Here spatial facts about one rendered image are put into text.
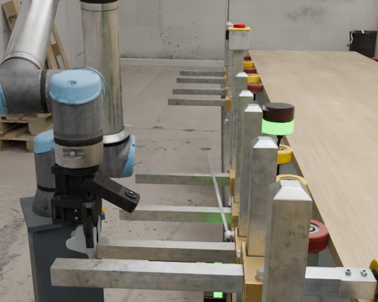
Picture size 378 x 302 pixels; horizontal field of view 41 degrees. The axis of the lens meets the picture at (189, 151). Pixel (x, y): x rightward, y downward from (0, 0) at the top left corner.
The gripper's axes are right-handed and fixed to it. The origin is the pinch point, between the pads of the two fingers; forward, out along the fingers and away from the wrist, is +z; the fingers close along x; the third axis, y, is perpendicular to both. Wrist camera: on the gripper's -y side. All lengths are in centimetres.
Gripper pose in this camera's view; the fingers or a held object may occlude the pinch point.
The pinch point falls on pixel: (96, 256)
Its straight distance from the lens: 105.7
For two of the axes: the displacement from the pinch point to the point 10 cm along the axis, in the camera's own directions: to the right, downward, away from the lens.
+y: -10.0, -0.3, 0.5
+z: -0.1, 9.5, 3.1
